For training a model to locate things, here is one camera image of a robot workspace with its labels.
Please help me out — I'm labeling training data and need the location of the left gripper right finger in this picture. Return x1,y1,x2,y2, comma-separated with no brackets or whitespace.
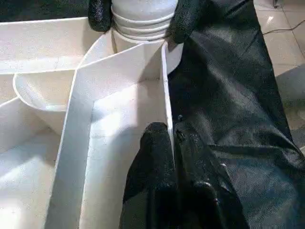
175,128,249,229

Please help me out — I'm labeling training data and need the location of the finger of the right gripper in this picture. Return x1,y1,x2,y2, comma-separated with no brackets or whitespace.
87,0,114,32
166,0,212,44

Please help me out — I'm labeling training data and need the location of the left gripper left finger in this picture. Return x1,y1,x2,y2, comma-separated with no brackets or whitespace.
118,122,179,229

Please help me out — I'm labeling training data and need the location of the white plastic table leg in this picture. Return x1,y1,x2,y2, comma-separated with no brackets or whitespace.
110,0,179,42

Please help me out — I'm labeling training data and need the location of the black glossy mat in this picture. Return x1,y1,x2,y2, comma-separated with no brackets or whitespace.
0,0,305,229

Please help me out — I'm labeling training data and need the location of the thin dark floor cable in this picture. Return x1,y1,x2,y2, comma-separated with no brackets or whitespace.
263,22,301,34

